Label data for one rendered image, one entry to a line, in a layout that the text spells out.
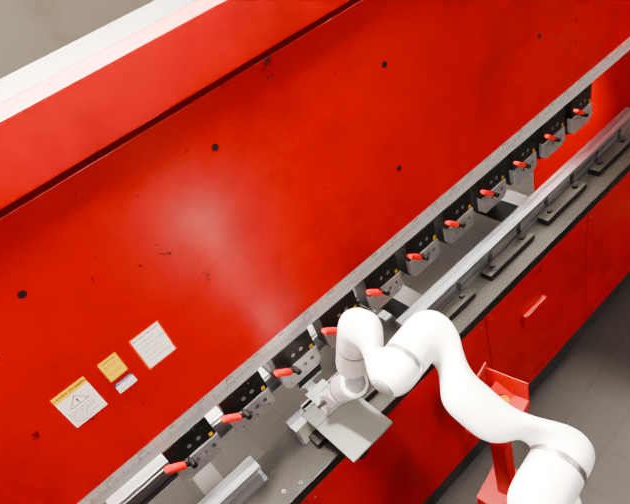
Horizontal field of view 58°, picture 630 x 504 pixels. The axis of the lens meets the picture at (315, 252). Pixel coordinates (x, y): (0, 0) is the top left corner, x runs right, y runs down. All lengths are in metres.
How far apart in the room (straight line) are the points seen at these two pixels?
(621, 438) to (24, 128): 2.68
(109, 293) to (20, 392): 0.28
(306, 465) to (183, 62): 1.37
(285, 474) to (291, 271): 0.76
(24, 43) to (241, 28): 2.11
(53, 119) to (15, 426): 0.69
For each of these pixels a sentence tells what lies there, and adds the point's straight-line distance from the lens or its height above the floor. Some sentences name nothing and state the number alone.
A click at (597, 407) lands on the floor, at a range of 3.12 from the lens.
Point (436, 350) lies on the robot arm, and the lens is 1.28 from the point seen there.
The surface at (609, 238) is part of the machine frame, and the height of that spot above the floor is 0.53.
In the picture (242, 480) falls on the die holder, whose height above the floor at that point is 0.97.
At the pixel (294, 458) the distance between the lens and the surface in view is 2.09.
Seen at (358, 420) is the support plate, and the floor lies 1.00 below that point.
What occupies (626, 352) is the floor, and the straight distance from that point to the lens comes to 3.32.
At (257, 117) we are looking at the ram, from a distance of 1.42.
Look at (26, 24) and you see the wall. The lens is 3.34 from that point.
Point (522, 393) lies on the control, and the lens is 2.25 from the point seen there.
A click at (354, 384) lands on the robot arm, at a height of 1.31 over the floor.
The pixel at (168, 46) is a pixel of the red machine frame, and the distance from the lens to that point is 1.26.
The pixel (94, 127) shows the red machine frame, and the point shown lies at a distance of 1.23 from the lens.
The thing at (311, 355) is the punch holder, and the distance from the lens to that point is 1.85.
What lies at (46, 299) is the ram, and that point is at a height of 1.94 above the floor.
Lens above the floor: 2.60
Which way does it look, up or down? 38 degrees down
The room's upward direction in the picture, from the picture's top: 21 degrees counter-clockwise
